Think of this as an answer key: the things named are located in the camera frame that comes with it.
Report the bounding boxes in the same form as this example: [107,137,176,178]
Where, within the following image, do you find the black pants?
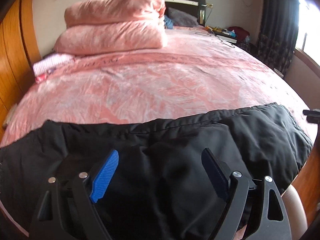
[1,103,312,239]

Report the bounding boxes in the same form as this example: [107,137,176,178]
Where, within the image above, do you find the window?
[296,0,320,64]

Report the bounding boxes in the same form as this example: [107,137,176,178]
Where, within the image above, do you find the dark patterned curtain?
[257,0,299,75]

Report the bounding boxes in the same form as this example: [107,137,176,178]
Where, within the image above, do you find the dark red cloth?
[228,26,250,42]

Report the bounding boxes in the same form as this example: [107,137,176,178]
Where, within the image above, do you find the cluttered white nightstand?
[205,26,237,44]

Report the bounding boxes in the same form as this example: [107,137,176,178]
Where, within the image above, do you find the pink bed cover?
[0,26,318,240]

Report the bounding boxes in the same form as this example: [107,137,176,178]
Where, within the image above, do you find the white pink striped cloth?
[33,53,75,77]

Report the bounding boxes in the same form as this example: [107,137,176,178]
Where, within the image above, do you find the dark wooden headboard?
[165,0,207,26]

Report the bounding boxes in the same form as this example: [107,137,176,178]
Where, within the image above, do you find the grey pillow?
[167,8,199,27]

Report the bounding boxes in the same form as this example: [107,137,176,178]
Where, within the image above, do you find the blue cloth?
[164,15,174,29]

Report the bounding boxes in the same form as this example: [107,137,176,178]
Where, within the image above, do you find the folded pink quilt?
[54,0,167,55]

